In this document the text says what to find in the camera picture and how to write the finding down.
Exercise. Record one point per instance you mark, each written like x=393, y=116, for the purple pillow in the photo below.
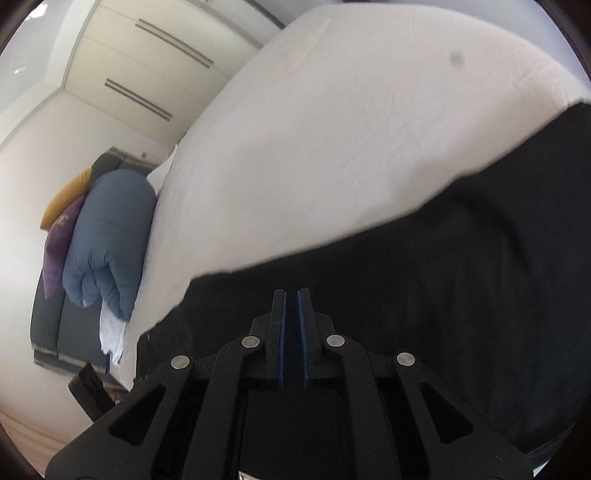
x=57, y=249

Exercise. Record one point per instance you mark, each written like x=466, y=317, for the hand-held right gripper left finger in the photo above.
x=282, y=337

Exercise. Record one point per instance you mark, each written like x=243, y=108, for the dark grey sofa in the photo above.
x=64, y=332

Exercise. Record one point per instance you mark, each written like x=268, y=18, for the mustard yellow pillow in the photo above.
x=64, y=198

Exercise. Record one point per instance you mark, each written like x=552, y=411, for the cream wardrobe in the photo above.
x=152, y=60

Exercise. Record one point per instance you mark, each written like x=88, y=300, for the white bed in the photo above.
x=332, y=138

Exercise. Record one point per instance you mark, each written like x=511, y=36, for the dark object on floor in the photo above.
x=90, y=387

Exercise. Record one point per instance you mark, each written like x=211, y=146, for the white crumpled cloth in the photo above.
x=112, y=334

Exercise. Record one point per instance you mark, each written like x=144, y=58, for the blue rolled duvet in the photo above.
x=111, y=240

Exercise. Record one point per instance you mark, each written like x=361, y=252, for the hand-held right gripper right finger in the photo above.
x=302, y=337

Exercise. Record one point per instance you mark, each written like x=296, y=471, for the black pants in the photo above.
x=461, y=286

